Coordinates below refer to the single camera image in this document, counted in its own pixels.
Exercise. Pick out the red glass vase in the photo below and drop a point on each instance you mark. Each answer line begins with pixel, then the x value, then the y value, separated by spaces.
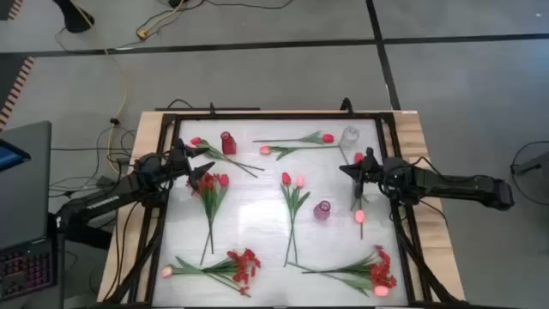
pixel 228 143

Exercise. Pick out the laptop computer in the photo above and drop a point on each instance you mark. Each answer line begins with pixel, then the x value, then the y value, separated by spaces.
pixel 25 193

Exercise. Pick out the dark mat orange striped edge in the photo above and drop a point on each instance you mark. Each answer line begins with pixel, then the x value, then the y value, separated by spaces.
pixel 19 83
pixel 15 8

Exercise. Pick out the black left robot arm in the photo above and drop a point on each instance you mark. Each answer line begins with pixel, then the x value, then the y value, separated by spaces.
pixel 103 199

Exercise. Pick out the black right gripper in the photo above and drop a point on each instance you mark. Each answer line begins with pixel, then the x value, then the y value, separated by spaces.
pixel 374 171

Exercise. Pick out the black wheeled stand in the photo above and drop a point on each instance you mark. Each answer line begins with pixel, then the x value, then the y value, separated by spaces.
pixel 75 17

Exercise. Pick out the red blossom spray green stems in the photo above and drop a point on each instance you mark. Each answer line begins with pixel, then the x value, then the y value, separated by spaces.
pixel 381 270
pixel 242 266
pixel 210 201

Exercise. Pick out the clear glass vase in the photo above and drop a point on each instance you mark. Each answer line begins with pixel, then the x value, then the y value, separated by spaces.
pixel 349 136

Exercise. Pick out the pink ribbed glass vase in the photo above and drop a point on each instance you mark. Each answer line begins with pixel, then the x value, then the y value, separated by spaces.
pixel 321 210

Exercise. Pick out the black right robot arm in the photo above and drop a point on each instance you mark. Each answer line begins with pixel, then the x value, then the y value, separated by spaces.
pixel 450 182

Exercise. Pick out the black aluminium table frame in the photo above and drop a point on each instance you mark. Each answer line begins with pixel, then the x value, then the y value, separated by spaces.
pixel 279 116

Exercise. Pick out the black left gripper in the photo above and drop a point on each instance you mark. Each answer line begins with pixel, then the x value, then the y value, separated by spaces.
pixel 178 163

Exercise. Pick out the black flat bar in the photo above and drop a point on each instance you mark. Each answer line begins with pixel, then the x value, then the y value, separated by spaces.
pixel 236 109

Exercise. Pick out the small lit display screen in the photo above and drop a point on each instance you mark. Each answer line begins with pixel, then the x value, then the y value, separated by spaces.
pixel 8 156

